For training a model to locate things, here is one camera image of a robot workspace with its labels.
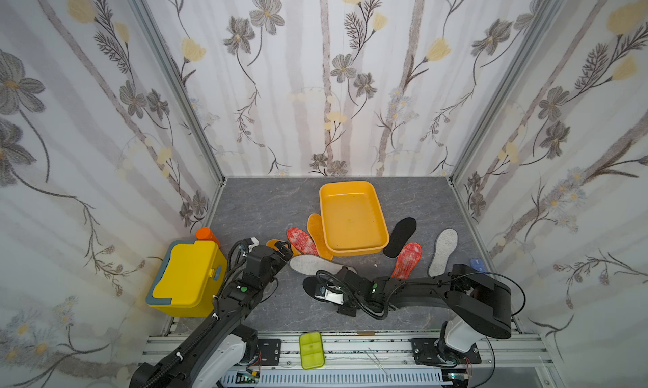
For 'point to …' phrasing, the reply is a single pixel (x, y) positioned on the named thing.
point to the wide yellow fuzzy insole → (271, 243)
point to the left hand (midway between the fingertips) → (287, 249)
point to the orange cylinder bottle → (205, 234)
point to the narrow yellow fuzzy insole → (315, 229)
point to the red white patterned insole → (302, 241)
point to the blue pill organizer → (477, 264)
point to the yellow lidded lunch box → (189, 280)
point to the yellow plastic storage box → (353, 220)
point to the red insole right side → (408, 259)
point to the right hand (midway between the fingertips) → (334, 295)
